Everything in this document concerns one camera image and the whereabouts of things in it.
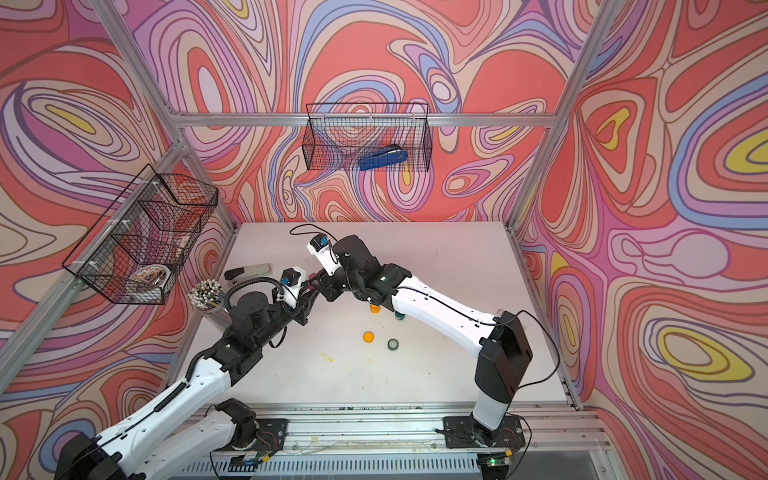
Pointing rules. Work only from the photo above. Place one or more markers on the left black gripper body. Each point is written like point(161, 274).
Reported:
point(298, 313)

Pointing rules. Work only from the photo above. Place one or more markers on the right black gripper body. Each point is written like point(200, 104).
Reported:
point(333, 287)

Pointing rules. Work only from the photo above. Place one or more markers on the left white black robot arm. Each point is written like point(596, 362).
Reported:
point(152, 443)

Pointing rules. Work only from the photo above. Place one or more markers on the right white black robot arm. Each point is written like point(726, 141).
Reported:
point(498, 343)

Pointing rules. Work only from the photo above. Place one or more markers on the grey stapler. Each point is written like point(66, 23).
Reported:
point(241, 274)

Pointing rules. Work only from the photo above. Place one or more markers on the cup of pencils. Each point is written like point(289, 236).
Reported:
point(208, 297)

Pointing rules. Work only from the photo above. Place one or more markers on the blue stapler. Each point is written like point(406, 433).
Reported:
point(387, 156)

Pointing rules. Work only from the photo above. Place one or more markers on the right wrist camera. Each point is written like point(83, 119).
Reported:
point(321, 249)

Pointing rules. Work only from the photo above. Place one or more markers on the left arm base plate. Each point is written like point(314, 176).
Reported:
point(262, 435)

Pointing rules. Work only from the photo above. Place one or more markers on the back black wire basket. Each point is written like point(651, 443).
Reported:
point(337, 134)

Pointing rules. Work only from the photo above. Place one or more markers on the black wire basket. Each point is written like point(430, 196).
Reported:
point(337, 134)
point(156, 219)

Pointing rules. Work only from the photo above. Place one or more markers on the left black wire basket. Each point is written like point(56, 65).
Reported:
point(156, 219)

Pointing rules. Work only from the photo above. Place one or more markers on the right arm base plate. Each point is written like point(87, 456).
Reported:
point(464, 432)

